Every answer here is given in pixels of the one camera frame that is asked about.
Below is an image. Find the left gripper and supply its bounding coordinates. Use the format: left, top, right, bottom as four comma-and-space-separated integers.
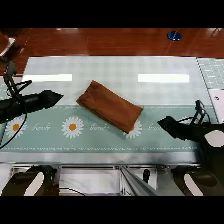
19, 89, 65, 113

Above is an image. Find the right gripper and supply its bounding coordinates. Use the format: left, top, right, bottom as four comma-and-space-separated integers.
156, 115, 203, 142

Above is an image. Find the brown shirt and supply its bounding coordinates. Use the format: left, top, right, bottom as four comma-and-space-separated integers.
76, 79, 145, 135

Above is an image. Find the blue round object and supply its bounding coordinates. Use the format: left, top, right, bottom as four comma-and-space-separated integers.
166, 30, 183, 42

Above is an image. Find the black cable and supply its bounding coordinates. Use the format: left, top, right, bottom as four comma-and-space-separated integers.
0, 112, 29, 150

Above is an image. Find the silver frame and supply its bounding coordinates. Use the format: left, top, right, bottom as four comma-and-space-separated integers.
0, 161, 224, 197

